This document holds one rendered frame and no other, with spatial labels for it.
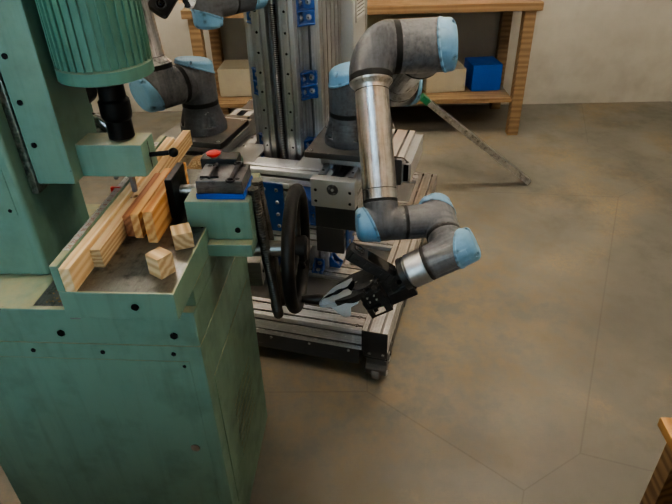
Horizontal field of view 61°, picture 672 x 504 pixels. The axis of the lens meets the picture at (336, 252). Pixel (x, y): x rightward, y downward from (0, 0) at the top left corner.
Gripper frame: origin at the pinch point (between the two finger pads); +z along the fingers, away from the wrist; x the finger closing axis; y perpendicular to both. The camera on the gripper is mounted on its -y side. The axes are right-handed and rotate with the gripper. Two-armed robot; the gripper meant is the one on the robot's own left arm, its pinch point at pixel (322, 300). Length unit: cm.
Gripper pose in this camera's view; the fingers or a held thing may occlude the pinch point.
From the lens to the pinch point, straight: 128.0
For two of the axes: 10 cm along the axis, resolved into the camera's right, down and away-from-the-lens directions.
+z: -8.6, 4.1, 3.2
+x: 0.6, -5.3, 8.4
